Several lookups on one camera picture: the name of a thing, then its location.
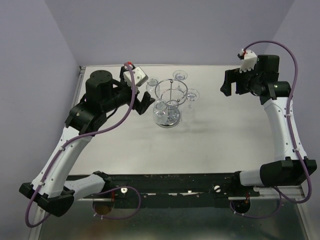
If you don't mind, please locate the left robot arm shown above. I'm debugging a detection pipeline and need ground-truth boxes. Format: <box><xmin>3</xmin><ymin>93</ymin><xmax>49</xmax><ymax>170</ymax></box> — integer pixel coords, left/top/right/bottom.
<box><xmin>19</xmin><ymin>66</ymin><xmax>155</xmax><ymax>217</ymax></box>

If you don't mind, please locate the clear wine glass front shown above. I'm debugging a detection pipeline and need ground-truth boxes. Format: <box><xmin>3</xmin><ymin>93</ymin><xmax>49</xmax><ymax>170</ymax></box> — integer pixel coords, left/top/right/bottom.
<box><xmin>152</xmin><ymin>100</ymin><xmax>168</xmax><ymax>125</ymax></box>

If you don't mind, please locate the clear wine glass far left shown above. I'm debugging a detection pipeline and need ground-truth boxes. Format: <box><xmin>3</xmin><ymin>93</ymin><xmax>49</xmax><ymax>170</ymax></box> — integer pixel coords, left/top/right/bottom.
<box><xmin>145</xmin><ymin>78</ymin><xmax>159</xmax><ymax>95</ymax></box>

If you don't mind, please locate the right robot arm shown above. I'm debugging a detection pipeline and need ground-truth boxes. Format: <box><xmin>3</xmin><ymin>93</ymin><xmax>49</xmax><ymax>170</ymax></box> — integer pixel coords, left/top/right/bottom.
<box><xmin>220</xmin><ymin>50</ymin><xmax>317</xmax><ymax>196</ymax></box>

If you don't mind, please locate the clear wine glass far right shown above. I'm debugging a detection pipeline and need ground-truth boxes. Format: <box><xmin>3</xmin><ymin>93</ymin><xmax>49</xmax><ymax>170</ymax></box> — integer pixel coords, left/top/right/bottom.
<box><xmin>172</xmin><ymin>70</ymin><xmax>188</xmax><ymax>90</ymax></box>

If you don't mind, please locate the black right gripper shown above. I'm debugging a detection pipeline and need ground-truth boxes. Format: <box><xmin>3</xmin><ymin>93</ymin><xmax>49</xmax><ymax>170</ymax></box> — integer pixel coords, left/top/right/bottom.
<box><xmin>220</xmin><ymin>64</ymin><xmax>262</xmax><ymax>96</ymax></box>

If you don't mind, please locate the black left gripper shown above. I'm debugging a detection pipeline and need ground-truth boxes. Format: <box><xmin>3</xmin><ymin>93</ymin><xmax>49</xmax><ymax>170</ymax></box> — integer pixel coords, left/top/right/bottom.
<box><xmin>101</xmin><ymin>66</ymin><xmax>156</xmax><ymax>114</ymax></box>

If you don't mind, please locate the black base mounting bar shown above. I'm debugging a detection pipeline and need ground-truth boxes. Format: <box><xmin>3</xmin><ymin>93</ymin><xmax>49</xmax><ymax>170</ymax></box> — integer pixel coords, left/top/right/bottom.
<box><xmin>89</xmin><ymin>172</ymin><xmax>260</xmax><ymax>209</ymax></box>

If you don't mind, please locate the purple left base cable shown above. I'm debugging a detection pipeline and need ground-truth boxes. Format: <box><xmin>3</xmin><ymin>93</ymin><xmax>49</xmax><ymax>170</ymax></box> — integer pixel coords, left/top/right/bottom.
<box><xmin>92</xmin><ymin>186</ymin><xmax>142</xmax><ymax>221</ymax></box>

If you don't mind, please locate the clear wine glass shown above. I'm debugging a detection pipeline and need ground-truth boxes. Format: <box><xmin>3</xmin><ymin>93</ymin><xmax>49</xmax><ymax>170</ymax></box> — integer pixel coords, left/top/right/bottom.
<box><xmin>145</xmin><ymin>78</ymin><xmax>159</xmax><ymax>95</ymax></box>
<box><xmin>172</xmin><ymin>70</ymin><xmax>188</xmax><ymax>90</ymax></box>
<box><xmin>181</xmin><ymin>88</ymin><xmax>200</xmax><ymax>124</ymax></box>
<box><xmin>152</xmin><ymin>100</ymin><xmax>168</xmax><ymax>125</ymax></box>

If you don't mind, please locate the chrome wine glass rack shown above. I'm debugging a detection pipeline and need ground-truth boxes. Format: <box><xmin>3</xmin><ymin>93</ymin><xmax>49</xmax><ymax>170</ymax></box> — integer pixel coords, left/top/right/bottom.
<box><xmin>155</xmin><ymin>79</ymin><xmax>188</xmax><ymax>129</ymax></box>

